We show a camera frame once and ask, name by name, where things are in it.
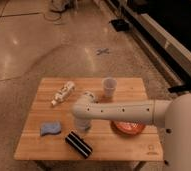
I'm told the wooden table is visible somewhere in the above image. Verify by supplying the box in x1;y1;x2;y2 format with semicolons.
13;77;166;171

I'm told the black floor box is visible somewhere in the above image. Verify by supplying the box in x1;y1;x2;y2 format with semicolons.
110;19;129;32

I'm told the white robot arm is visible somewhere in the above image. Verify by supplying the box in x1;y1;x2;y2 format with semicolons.
72;92;191;171

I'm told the blue sponge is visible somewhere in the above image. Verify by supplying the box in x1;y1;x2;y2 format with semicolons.
40;122;61;136

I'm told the black white striped eraser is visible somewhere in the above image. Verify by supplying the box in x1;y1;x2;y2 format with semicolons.
65;131;93;159

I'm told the clear plastic bottle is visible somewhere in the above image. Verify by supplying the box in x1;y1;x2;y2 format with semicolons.
51;81;75;106

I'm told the orange bowl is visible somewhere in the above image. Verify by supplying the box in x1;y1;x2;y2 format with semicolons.
111;121;145;136

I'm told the translucent plastic cup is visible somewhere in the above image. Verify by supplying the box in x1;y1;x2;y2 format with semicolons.
102;77;117;98

